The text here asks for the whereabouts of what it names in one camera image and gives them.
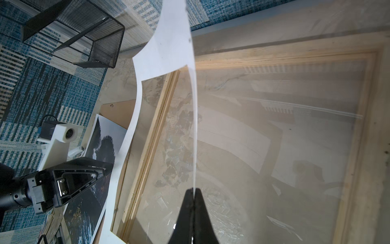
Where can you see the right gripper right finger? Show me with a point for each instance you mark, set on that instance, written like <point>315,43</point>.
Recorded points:
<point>203,232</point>

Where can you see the small white object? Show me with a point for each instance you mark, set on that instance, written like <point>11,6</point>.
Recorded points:
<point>76,152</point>

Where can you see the white photo mat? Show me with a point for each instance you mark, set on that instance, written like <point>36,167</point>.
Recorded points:
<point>169,49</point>

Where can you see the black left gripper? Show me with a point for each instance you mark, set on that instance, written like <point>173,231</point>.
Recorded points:
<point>60,184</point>

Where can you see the light wooden picture frame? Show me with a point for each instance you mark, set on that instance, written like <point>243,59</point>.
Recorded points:
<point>359,219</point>

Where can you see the white bordered dark photo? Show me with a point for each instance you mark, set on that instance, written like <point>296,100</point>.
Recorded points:
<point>83,215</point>

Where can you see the black wire mesh shelf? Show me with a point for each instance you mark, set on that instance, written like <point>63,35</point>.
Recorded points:
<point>94,33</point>

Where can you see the brown cardboard backing board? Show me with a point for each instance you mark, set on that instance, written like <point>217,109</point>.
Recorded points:
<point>120,112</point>

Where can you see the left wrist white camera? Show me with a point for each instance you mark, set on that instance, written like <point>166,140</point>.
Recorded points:
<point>55,138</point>

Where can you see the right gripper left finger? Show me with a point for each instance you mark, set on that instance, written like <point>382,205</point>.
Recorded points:
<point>183,232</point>

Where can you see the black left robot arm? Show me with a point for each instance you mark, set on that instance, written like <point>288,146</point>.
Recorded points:
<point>13,191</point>

